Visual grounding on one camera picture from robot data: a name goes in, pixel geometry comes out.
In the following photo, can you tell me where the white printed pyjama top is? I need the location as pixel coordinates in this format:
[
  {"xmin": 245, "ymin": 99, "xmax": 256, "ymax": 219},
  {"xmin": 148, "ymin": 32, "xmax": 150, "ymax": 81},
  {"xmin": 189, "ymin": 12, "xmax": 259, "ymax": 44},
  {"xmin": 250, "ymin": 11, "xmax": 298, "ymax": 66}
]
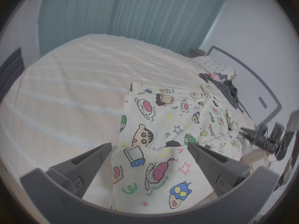
[{"xmin": 109, "ymin": 82, "xmax": 244, "ymax": 213}]

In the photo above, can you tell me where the blue-green curtain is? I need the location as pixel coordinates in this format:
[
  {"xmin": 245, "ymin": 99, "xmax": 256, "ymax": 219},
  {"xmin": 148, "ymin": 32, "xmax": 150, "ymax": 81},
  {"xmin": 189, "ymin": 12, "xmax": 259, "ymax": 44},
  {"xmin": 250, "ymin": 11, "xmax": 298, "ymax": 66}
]
[{"xmin": 37, "ymin": 0, "xmax": 228, "ymax": 56}]

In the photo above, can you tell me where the white printed pillow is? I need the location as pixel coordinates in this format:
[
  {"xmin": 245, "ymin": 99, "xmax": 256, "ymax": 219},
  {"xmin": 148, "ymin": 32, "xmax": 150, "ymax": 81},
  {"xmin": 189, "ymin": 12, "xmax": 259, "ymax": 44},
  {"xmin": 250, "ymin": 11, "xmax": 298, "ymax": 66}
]
[{"xmin": 198, "ymin": 55, "xmax": 237, "ymax": 80}]

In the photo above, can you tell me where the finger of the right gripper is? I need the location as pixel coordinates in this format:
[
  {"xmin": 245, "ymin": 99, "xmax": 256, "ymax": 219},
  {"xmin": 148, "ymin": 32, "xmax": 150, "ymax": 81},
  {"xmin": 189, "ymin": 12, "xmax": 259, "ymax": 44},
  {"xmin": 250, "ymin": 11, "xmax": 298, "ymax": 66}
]
[
  {"xmin": 240, "ymin": 127, "xmax": 257, "ymax": 136},
  {"xmin": 239, "ymin": 134, "xmax": 255, "ymax": 143}
]

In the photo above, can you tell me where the grey bedside table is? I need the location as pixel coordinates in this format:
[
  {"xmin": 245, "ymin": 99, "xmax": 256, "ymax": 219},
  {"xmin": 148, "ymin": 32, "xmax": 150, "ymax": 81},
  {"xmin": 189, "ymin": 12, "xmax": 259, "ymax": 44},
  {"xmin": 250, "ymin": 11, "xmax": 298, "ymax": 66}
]
[{"xmin": 180, "ymin": 48, "xmax": 206, "ymax": 58}]

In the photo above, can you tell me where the pile of clothes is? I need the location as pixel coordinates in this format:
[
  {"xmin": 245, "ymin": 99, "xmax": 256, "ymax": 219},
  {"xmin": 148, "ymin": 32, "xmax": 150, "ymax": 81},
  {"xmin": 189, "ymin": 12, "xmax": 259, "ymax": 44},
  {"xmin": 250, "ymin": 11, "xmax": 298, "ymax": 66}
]
[{"xmin": 199, "ymin": 72, "xmax": 244, "ymax": 112}]

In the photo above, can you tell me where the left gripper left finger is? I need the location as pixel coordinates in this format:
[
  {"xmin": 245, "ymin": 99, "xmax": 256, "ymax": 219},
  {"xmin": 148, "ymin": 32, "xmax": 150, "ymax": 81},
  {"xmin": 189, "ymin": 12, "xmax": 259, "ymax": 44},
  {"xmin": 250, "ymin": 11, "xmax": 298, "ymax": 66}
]
[{"xmin": 48, "ymin": 142, "xmax": 112, "ymax": 198}]

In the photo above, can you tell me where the bed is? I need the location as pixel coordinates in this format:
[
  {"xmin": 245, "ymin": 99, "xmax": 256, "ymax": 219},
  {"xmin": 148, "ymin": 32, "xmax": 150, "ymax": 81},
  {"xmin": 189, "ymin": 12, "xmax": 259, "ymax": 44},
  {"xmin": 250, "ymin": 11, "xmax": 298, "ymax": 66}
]
[{"xmin": 0, "ymin": 34, "xmax": 283, "ymax": 213}]

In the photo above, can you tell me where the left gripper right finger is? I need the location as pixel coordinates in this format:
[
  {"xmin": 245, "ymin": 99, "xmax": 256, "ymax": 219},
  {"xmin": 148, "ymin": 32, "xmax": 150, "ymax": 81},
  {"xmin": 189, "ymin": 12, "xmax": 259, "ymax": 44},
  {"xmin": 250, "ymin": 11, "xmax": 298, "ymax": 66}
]
[{"xmin": 187, "ymin": 142, "xmax": 250, "ymax": 196}]

